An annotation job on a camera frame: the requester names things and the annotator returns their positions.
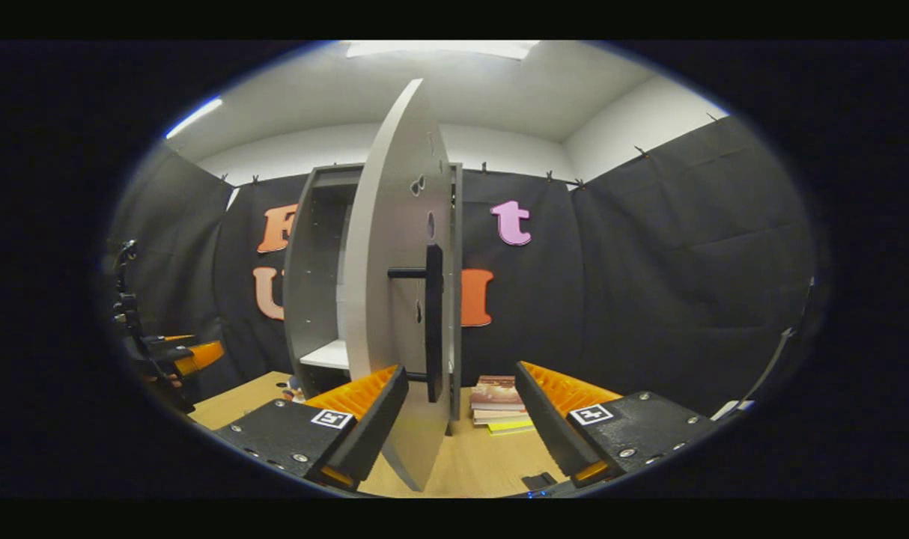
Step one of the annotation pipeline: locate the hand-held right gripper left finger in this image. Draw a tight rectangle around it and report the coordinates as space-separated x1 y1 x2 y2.
213 365 410 493

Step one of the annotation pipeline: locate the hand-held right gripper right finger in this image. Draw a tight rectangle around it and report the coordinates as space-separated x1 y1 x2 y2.
514 361 721 489

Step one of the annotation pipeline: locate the black door handle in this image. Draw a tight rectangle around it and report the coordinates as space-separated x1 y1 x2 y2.
387 243 446 405

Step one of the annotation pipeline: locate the grey cabinet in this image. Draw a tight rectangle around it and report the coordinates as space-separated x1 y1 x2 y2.
282 162 464 436

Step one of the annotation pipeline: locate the white cabinet door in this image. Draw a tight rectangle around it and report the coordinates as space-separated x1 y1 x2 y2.
342 78 455 493

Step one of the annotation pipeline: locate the white cabinet shelf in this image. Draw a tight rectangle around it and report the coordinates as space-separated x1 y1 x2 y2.
300 339 350 371

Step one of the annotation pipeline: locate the white book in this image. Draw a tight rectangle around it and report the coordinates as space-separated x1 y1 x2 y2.
472 408 530 426

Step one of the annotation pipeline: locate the brown cover book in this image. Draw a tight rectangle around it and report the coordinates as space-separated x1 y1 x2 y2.
469 374 526 411

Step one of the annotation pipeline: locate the black backdrop cloth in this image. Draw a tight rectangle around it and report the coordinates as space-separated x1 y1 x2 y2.
106 114 818 420

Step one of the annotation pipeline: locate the long ceiling light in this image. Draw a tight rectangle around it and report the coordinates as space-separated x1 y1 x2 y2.
164 97 225 141
344 40 541 61

